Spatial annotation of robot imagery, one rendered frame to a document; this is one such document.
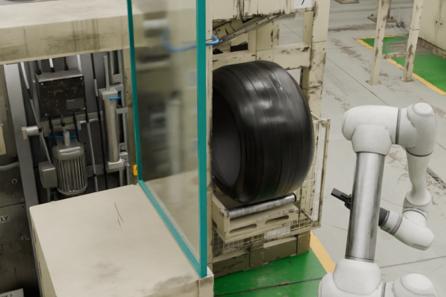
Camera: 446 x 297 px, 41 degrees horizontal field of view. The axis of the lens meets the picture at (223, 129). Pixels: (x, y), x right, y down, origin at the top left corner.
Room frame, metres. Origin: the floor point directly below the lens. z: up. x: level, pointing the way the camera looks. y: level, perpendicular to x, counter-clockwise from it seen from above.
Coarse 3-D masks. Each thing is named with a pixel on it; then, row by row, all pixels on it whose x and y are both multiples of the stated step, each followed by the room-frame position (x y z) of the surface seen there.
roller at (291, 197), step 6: (276, 198) 2.20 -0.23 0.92; (282, 198) 2.21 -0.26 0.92; (288, 198) 2.22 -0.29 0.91; (294, 198) 2.23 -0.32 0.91; (246, 204) 2.15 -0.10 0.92; (252, 204) 2.15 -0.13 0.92; (258, 204) 2.16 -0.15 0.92; (264, 204) 2.17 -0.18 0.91; (270, 204) 2.18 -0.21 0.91; (276, 204) 2.19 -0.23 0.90; (282, 204) 2.20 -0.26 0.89; (228, 210) 2.11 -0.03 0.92; (234, 210) 2.11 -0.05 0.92; (240, 210) 2.12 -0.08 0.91; (246, 210) 2.13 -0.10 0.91; (252, 210) 2.14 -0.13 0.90; (258, 210) 2.15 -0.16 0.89; (234, 216) 2.10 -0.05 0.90
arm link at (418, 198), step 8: (408, 152) 1.89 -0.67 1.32; (432, 152) 1.87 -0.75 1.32; (408, 160) 1.91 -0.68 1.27; (416, 160) 1.87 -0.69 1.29; (424, 160) 1.87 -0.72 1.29; (408, 168) 1.93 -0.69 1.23; (416, 168) 1.89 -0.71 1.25; (424, 168) 1.89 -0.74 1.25; (416, 176) 1.91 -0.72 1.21; (424, 176) 1.93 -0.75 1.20; (416, 184) 1.96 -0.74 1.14; (424, 184) 2.02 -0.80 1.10; (408, 192) 2.14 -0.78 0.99; (416, 192) 2.09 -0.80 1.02; (424, 192) 2.09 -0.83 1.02; (408, 200) 2.11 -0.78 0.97; (416, 200) 2.09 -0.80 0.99; (424, 200) 2.09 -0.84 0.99; (408, 208) 2.10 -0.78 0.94; (416, 208) 2.08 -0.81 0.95; (424, 208) 2.08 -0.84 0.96
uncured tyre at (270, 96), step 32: (256, 64) 2.33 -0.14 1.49; (224, 96) 2.20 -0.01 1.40; (256, 96) 2.12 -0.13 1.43; (288, 96) 2.16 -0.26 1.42; (224, 128) 2.55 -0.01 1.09; (256, 128) 2.04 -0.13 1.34; (288, 128) 2.08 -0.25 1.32; (224, 160) 2.45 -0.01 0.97; (256, 160) 2.01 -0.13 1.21; (288, 160) 2.04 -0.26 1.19; (224, 192) 2.21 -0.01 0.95; (256, 192) 2.03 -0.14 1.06; (288, 192) 2.13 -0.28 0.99
